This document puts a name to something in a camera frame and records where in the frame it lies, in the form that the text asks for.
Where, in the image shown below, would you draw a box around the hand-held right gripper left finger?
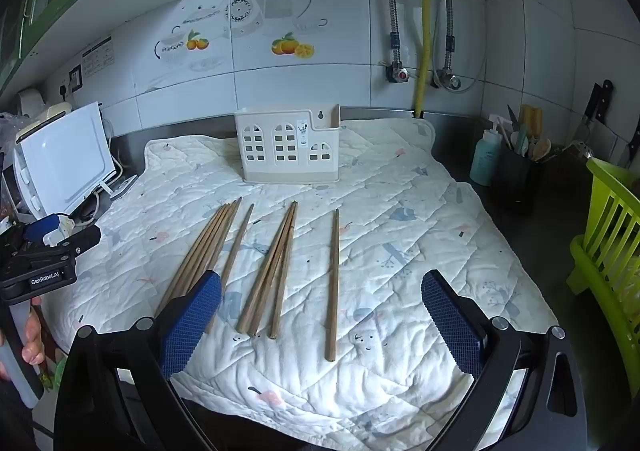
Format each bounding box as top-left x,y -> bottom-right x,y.
52,270 -> 223,451

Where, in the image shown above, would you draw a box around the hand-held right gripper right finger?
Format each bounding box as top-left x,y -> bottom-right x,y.
421,270 -> 588,451

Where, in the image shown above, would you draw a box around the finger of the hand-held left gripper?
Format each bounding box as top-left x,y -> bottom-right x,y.
48,226 -> 102,258
22,212 -> 77,247

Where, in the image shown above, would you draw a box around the cream plastic chopstick holder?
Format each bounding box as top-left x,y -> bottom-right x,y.
234,104 -> 342,184

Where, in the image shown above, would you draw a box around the person's left hand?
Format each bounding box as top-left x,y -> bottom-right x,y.
21,302 -> 47,366

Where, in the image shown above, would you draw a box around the white quilted printed mat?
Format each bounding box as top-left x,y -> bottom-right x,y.
37,118 -> 561,451

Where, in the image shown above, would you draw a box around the white cutting board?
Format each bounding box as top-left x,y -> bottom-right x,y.
12,101 -> 118,222

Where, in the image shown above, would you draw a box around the white kitchen appliance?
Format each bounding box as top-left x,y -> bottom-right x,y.
12,88 -> 73,129

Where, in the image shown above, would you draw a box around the green plastic dish rack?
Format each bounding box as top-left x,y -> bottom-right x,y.
565,157 -> 640,384

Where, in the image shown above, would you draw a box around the black utensil pot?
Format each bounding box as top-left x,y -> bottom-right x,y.
492,144 -> 543,214

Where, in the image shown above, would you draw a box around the teal pump bottle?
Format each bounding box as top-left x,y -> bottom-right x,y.
469,114 -> 503,187

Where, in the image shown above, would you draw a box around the yellow gas pipe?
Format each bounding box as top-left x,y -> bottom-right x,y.
412,0 -> 441,118

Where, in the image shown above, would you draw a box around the white power cable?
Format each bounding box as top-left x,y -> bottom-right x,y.
70,191 -> 108,227

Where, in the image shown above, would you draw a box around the wall notice sticker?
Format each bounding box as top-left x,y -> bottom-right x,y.
80,36 -> 115,79

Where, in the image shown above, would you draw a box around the green wall cabinet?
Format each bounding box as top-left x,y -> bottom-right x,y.
0,0 -> 191,102

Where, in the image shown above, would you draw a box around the yellow handled utensil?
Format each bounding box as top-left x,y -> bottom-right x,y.
520,104 -> 543,137

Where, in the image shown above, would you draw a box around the black handled knife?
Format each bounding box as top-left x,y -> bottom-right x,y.
572,80 -> 615,142
625,116 -> 640,167

